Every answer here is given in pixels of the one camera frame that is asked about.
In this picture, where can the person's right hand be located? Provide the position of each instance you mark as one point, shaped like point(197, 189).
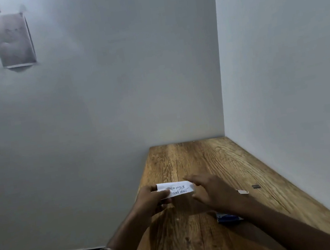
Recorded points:
point(215, 190)

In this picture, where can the person's right forearm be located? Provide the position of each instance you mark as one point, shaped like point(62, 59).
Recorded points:
point(293, 230)

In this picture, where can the small white card tray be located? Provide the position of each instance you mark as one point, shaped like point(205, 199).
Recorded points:
point(242, 192)

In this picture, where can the person's left thumb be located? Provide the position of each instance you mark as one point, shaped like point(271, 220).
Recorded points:
point(161, 193)

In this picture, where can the person's right thumb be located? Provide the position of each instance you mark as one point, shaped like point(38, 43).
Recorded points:
point(199, 196)

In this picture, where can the white handwritten paper slip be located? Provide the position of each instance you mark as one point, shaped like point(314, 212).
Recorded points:
point(177, 189)

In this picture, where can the small dark memory card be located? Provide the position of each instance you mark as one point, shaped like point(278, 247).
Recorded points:
point(256, 186)

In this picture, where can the blue and white packet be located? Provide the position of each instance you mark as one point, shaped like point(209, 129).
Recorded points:
point(227, 218)

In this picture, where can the person's left forearm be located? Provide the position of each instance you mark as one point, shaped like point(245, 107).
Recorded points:
point(117, 246)

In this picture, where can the person's left hand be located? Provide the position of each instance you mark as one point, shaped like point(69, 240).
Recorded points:
point(147, 199)

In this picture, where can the grey printed wall poster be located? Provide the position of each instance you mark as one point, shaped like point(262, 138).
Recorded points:
point(13, 40)

